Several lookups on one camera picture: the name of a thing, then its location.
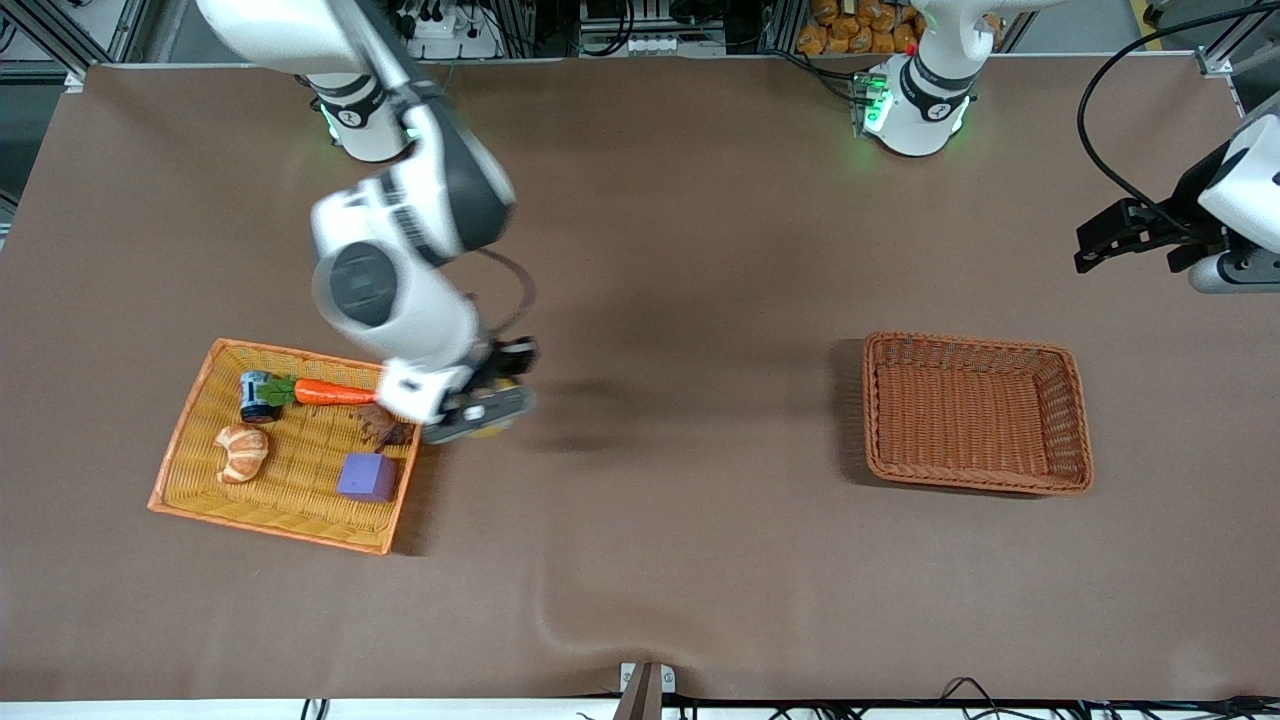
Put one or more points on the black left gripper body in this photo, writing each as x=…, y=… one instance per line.
x=1189, y=207

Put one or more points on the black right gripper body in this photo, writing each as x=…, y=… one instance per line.
x=497, y=364

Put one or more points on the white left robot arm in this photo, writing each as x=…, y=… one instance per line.
x=915, y=110

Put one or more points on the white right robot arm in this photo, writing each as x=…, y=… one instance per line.
x=400, y=300

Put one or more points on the brown toy lion figure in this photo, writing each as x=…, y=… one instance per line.
x=385, y=430

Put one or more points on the orange toy carrot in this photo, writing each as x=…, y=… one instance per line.
x=330, y=392

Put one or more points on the purple foam cube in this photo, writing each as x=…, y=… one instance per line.
x=366, y=478

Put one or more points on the brown wicker basket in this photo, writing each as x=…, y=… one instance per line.
x=960, y=420

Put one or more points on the small blue drink can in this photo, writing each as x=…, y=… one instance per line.
x=254, y=398

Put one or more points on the toy croissant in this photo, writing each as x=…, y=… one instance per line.
x=240, y=455

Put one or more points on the white power strip with plugs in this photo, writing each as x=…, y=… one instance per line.
x=455, y=45

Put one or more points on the orange wicker basket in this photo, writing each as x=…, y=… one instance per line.
x=200, y=480

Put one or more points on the pile of orange toy breads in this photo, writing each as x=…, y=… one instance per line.
x=850, y=30

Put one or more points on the small white power strip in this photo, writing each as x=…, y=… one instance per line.
x=660, y=46

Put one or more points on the black electronics box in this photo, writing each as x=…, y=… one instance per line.
x=610, y=12

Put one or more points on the aluminium corner bracket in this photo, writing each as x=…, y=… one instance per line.
x=75, y=80
x=1215, y=65

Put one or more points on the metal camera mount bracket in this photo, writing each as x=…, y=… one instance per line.
x=645, y=690

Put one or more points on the aluminium frame profile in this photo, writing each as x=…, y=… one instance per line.
x=125, y=30

